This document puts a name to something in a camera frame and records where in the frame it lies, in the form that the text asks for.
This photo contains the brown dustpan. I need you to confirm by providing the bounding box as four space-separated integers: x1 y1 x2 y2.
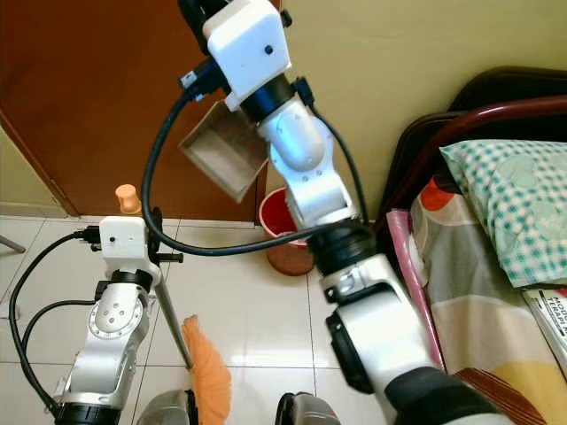
178 99 272 204

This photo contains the orange broom with grey stick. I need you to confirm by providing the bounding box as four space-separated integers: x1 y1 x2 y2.
114 183 233 425

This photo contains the red plastic bucket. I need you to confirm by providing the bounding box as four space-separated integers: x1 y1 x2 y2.
258 187 317 276

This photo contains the brown wooden door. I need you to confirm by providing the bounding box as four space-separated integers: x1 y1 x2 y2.
0 0 268 224

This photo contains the grey robot left leg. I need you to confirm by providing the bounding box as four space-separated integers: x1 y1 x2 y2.
136 389 201 425

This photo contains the grey robot leg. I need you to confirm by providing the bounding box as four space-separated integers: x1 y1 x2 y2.
136 389 201 425
274 391 332 425

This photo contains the grey robot right leg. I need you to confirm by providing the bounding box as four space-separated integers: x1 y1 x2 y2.
274 391 332 425

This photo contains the pink cloth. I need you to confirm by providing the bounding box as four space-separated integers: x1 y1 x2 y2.
384 207 446 373

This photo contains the beige patterned bed sheet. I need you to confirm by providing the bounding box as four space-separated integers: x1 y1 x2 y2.
406 175 567 425

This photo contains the dark wooden bed headboard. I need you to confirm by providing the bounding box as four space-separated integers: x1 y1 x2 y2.
376 66 567 236

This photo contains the green checkered pillow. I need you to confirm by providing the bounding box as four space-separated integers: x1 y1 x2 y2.
439 138 567 290

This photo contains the printed magazine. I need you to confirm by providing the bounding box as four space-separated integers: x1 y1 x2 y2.
524 287 567 377

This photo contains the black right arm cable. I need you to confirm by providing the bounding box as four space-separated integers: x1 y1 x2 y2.
142 66 369 259

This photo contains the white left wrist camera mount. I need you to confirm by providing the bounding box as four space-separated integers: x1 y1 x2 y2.
97 216 153 272

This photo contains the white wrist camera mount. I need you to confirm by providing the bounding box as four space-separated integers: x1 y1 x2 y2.
97 216 153 272
202 0 292 112

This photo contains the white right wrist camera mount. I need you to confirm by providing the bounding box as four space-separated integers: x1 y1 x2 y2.
202 0 292 112

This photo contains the short black left arm cable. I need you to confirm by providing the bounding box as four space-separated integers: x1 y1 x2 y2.
21 298 97 373

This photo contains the long black left arm cable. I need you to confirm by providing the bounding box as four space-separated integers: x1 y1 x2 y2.
7 227 102 417

